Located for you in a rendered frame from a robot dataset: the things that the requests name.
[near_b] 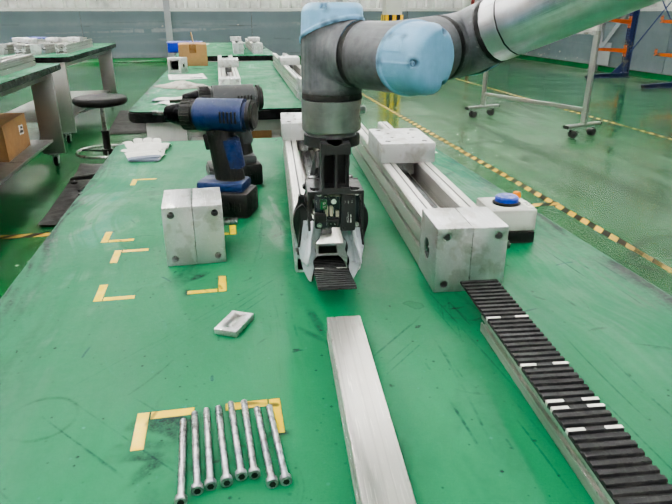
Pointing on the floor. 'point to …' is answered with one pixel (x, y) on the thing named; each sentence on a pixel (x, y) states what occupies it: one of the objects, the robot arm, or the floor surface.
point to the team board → (553, 103)
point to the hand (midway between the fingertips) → (330, 269)
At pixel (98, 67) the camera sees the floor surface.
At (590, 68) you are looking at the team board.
